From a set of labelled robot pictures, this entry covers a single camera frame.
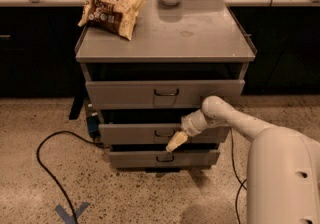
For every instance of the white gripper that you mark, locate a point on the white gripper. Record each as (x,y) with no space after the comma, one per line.
(189,126)

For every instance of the grey drawer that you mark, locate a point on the grey drawer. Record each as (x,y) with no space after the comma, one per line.
(162,159)
(158,94)
(114,134)

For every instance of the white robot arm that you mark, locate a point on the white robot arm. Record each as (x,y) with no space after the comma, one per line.
(283,168)

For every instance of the grey bottom drawer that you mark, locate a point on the grey bottom drawer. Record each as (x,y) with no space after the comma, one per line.
(162,159)

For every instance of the grey top drawer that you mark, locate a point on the grey top drawer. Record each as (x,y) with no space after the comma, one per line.
(158,94)

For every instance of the grey drawer cabinet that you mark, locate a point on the grey drawer cabinet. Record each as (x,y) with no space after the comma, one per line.
(194,40)

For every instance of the blue power adapter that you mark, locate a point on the blue power adapter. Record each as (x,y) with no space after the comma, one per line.
(93,123)

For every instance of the brown yellow chip bag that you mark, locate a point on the brown yellow chip bag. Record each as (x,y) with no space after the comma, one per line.
(116,16)

